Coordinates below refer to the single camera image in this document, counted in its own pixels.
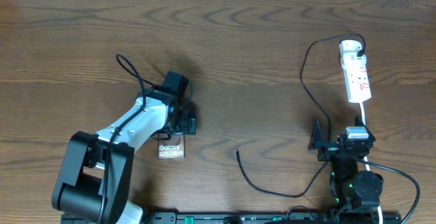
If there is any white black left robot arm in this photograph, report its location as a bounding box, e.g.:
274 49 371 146
52 93 196 223

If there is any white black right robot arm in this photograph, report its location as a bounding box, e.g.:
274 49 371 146
308 117 384 218

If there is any white charger adapter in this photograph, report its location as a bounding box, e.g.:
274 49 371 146
339 39 362 57

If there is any white power strip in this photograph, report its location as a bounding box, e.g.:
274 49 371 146
341 52 371 103

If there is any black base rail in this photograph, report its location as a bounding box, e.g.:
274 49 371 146
61 212 403 224

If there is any black charger cable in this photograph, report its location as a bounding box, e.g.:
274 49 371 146
236 33 367 199

